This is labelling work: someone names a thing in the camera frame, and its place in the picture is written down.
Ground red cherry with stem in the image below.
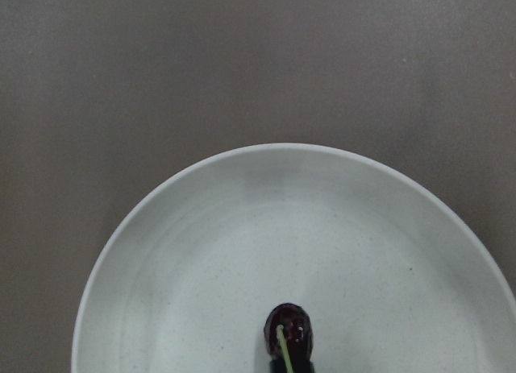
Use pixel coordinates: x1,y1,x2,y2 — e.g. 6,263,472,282
264,303,314,372

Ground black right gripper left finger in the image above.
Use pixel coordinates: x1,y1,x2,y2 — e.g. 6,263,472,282
268,358,287,373

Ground round white plate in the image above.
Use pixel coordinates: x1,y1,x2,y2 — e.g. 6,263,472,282
71,143,515,372

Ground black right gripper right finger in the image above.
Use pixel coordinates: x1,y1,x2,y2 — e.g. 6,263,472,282
293,359,314,373

